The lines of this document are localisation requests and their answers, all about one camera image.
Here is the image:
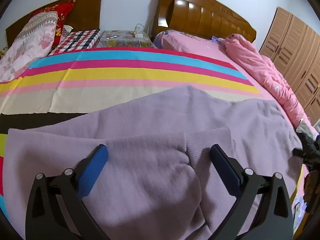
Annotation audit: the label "purple sweatpants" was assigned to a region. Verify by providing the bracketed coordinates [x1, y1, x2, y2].
[3, 86, 302, 239]

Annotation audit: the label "pink crumpled quilt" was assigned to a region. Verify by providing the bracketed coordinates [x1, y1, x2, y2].
[223, 34, 312, 128]

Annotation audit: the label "wooden wardrobe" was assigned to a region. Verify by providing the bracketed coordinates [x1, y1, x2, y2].
[260, 7, 320, 125]

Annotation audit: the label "rainbow striped blanket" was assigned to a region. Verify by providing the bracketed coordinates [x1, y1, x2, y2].
[0, 46, 304, 221]

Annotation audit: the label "floral pink quilt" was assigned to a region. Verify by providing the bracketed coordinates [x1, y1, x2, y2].
[1, 11, 58, 83]

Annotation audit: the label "plaid bed sheet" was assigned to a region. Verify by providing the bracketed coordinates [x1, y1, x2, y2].
[48, 29, 101, 56]

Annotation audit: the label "nightstand with floral cover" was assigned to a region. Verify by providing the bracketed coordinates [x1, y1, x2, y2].
[96, 30, 156, 48]

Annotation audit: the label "large wooden headboard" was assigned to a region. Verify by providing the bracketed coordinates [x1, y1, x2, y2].
[151, 0, 257, 42]

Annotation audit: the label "white power strip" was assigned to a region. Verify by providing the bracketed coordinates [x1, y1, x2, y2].
[134, 27, 144, 38]

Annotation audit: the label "small dark headboard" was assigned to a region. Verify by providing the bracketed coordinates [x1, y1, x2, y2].
[5, 0, 101, 47]

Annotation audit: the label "red embroidered pillow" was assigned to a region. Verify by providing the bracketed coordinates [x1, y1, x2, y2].
[32, 0, 76, 48]

